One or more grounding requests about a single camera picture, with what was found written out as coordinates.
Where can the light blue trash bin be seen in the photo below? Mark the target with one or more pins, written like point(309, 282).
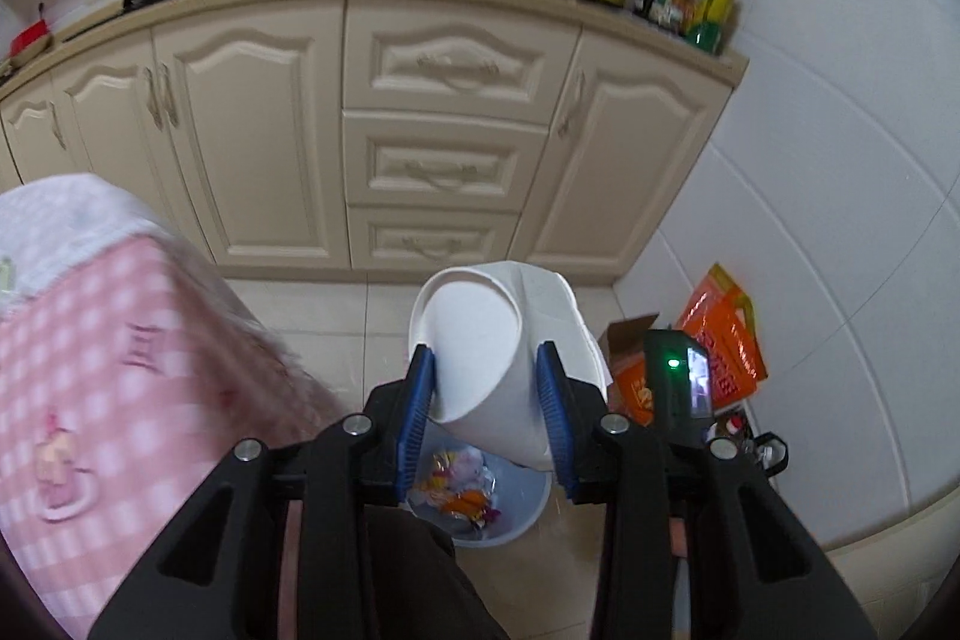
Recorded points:
point(517, 520)

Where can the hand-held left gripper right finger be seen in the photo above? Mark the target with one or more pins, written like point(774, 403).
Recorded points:
point(555, 422)

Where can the gold candy wrapper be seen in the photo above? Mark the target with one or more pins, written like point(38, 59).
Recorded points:
point(442, 466)

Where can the white paper cup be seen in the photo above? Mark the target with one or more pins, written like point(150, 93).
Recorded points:
point(472, 355)

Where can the pink checked tablecloth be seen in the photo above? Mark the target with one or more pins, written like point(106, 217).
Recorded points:
point(135, 400)

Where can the white lace cloth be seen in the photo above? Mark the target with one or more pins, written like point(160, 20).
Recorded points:
point(67, 227)

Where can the black plastic object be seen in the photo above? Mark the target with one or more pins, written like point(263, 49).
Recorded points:
point(769, 452)

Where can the open cardboard box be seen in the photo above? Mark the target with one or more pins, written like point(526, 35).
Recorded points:
point(628, 377)

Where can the person's dark trousers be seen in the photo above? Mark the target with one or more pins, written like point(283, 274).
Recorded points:
point(427, 580)

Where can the orange plastic bag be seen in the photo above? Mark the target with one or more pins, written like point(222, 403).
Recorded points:
point(724, 340)

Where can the red bowl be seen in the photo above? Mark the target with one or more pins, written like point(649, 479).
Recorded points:
point(31, 39)

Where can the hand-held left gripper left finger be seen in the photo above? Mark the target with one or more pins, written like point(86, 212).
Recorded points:
point(420, 415)

